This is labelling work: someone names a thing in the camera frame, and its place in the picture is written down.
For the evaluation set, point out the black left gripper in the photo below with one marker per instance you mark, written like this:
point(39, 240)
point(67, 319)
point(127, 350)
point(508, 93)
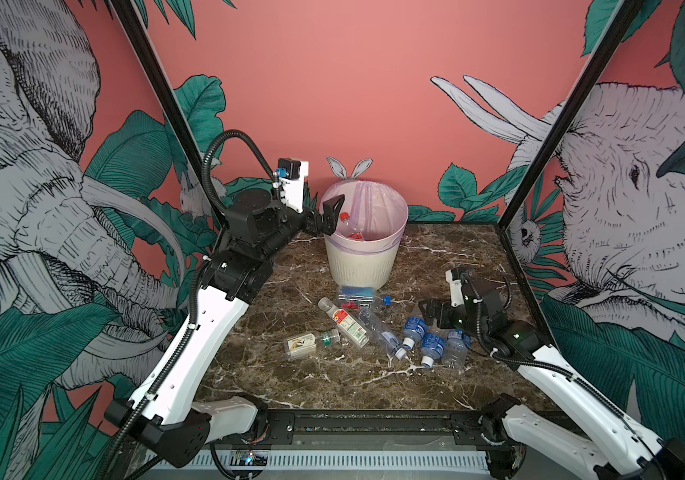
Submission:
point(329, 217)

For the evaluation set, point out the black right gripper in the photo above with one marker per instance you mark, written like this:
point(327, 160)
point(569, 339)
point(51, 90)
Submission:
point(445, 321)

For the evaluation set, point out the red label cola bottle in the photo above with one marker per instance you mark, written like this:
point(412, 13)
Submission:
point(348, 228)

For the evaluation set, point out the long clear bottle blue label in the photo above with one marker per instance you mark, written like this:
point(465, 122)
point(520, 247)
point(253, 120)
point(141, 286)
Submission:
point(383, 334)

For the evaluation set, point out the red green label clear bottle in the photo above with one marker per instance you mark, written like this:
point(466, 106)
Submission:
point(347, 323)

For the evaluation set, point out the green cap yellow label bottle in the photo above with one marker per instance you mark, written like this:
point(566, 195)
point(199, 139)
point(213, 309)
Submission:
point(305, 345)

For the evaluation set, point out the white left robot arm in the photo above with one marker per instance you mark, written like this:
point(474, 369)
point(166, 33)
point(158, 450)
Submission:
point(161, 414)

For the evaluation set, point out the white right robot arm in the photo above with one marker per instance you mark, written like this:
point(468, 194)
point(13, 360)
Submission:
point(609, 443)

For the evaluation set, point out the purple bin liner bag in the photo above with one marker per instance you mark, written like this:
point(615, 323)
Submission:
point(378, 209)

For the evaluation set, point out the cream ribbed waste bin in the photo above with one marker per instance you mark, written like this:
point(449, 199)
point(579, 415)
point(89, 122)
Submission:
point(357, 265)

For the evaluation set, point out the crushed clear plastic bottle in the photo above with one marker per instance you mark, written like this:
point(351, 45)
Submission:
point(458, 346)

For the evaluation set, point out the blue label bottle white cap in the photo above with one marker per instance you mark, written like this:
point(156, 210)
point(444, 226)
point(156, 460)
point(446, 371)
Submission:
point(414, 332)

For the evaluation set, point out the flattened bottle blue cap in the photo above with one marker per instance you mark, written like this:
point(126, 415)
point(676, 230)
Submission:
point(362, 297)

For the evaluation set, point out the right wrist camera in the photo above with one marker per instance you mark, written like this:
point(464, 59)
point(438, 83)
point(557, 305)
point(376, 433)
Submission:
point(454, 278)

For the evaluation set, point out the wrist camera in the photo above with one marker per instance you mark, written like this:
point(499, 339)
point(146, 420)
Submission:
point(454, 278)
point(291, 180)

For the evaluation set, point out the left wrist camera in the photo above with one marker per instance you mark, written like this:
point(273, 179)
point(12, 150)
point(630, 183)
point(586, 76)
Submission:
point(291, 180)

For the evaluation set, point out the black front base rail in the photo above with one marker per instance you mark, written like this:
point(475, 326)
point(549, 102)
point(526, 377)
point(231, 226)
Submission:
point(287, 425)

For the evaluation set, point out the white slotted cable duct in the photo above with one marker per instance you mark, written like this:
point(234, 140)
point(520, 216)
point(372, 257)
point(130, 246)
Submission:
point(469, 462)

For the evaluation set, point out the black left corner frame post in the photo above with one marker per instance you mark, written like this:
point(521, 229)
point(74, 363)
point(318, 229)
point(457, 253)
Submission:
point(192, 114)

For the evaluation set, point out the black corner frame post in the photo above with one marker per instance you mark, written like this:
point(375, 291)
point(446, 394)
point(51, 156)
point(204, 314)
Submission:
point(611, 38)
point(192, 114)

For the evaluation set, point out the black right corner frame post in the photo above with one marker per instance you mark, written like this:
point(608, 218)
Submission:
point(611, 38)

